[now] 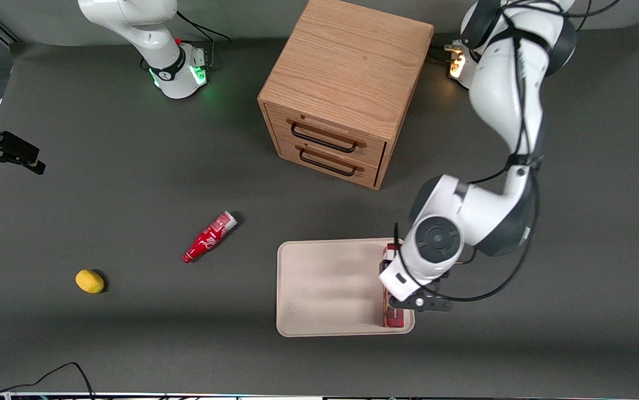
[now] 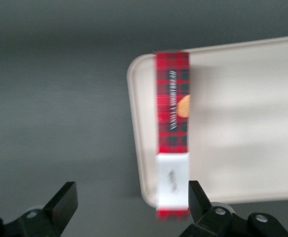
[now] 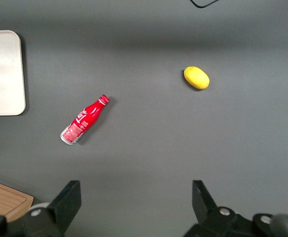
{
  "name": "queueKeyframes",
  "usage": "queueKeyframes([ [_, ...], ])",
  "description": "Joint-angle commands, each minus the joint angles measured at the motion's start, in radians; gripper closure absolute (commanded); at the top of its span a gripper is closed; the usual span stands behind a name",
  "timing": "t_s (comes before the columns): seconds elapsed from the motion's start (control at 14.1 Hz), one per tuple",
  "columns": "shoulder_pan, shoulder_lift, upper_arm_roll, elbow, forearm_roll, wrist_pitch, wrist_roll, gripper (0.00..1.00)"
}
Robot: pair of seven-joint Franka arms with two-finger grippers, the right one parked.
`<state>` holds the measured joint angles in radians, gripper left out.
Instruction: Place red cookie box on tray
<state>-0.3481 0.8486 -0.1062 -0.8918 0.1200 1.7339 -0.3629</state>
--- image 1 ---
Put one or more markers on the red soda bottle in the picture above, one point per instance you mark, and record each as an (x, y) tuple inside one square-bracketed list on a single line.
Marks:
[(208, 238)]

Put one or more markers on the yellow lemon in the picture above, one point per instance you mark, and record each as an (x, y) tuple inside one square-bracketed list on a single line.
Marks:
[(89, 281)]

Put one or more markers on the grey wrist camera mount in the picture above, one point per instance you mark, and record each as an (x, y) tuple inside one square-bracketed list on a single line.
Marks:
[(425, 303)]

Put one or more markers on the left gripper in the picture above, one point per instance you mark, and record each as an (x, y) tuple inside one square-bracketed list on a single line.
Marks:
[(383, 266)]

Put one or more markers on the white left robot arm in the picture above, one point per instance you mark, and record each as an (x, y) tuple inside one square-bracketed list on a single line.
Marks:
[(503, 94)]

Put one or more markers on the beige rectangular tray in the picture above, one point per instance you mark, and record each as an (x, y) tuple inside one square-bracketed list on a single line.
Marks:
[(325, 289)]

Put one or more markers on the red plaid cookie box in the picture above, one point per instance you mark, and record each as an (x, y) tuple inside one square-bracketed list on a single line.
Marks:
[(394, 318)]

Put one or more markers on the wooden two-drawer cabinet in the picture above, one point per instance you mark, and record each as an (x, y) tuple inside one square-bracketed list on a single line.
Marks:
[(347, 61)]

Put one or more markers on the wooden drawer front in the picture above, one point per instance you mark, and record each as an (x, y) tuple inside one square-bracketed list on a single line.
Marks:
[(330, 133), (330, 161)]

